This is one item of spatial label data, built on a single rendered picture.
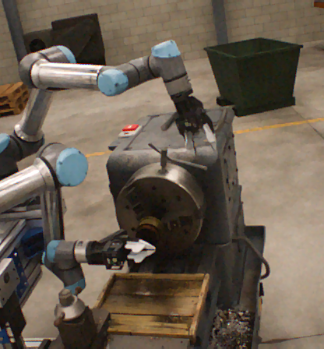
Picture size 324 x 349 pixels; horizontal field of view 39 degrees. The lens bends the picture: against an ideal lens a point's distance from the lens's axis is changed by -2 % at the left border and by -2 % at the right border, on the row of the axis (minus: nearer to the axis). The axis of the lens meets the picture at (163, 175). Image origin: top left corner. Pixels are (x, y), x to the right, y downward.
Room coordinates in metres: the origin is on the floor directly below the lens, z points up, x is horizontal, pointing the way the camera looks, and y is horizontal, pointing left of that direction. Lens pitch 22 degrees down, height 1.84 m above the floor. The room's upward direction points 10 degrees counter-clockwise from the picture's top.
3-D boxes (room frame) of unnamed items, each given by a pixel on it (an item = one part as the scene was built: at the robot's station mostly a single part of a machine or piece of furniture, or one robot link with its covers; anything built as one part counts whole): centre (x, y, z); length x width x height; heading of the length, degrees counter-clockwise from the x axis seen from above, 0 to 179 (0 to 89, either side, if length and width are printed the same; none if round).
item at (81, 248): (1.31, 0.29, 1.08); 0.08 x 0.05 x 0.08; 162
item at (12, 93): (9.28, 2.94, 0.22); 1.25 x 0.86 x 0.44; 0
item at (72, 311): (0.95, 0.29, 1.13); 0.08 x 0.08 x 0.03
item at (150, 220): (1.36, 0.08, 1.08); 0.09 x 0.09 x 0.09; 72
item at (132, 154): (1.89, -0.07, 1.06); 0.59 x 0.48 x 0.39; 162
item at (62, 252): (1.33, 0.37, 1.07); 0.11 x 0.08 x 0.09; 72
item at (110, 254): (1.28, 0.22, 1.08); 0.12 x 0.09 x 0.08; 72
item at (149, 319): (1.23, 0.12, 0.89); 0.36 x 0.30 x 0.04; 72
